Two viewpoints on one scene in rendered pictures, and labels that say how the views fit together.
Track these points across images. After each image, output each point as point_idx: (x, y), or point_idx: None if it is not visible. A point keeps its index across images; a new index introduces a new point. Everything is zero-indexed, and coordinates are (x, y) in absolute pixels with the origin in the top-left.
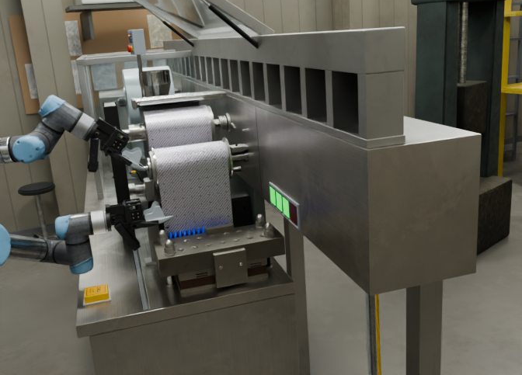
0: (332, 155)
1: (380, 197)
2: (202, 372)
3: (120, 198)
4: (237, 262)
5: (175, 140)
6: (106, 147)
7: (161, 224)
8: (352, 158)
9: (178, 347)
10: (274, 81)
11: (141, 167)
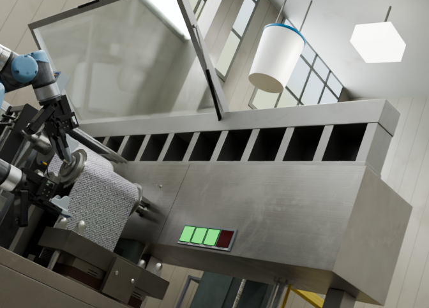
0: (315, 178)
1: (361, 202)
2: None
3: None
4: (129, 277)
5: None
6: (57, 120)
7: (43, 225)
8: (343, 175)
9: None
10: (227, 146)
11: (70, 157)
